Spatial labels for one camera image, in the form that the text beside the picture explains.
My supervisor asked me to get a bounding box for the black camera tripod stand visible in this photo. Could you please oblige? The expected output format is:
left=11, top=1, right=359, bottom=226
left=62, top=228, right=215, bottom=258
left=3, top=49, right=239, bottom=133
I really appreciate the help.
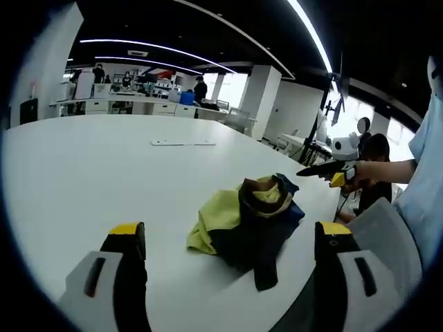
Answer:
left=298, top=52, right=347, bottom=166

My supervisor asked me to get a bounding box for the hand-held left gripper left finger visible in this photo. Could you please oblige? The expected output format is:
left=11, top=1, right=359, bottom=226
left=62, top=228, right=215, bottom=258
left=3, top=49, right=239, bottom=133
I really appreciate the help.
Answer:
left=57, top=221, right=153, bottom=332

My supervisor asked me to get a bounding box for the ceiling light strip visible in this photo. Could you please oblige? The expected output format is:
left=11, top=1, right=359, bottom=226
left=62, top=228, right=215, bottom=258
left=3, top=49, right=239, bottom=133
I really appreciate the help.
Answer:
left=93, top=55, right=204, bottom=75
left=286, top=0, right=338, bottom=91
left=79, top=38, right=238, bottom=75

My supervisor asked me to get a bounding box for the person in light blue shirt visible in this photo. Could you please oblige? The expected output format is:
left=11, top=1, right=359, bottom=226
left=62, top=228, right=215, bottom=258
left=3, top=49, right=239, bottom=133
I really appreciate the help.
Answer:
left=393, top=54, right=443, bottom=273

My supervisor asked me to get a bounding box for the yellow and navy garment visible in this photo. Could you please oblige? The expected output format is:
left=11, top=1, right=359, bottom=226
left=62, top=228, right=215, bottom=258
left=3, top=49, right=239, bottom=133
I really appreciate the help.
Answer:
left=186, top=172, right=306, bottom=292

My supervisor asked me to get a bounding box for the black monitor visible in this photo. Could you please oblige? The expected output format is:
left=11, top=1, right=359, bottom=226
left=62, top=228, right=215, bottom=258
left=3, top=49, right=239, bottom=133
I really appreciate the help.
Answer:
left=19, top=98, right=39, bottom=126

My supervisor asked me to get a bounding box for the black cable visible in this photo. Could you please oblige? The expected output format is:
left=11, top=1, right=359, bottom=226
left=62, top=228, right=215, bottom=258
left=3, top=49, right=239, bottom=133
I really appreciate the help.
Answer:
left=332, top=188, right=351, bottom=223

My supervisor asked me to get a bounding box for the person's right hand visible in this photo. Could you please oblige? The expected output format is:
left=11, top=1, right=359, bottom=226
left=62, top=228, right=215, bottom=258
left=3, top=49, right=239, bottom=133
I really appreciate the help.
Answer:
left=350, top=160, right=379, bottom=190

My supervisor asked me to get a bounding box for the white table cable cover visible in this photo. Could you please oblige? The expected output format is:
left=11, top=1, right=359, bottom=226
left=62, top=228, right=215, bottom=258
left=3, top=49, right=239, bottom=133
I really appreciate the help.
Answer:
left=150, top=138, right=217, bottom=147

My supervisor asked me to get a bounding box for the white mesh office chair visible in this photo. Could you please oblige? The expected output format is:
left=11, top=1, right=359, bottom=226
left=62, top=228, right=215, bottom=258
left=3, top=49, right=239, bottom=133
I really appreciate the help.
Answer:
left=224, top=107, right=251, bottom=135

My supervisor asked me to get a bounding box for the long white office desk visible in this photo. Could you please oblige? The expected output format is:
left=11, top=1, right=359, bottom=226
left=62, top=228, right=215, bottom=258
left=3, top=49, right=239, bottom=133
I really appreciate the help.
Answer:
left=48, top=90, right=230, bottom=120

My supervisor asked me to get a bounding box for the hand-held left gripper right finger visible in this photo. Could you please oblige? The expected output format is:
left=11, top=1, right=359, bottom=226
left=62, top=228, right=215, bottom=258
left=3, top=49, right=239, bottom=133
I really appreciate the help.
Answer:
left=311, top=221, right=399, bottom=332

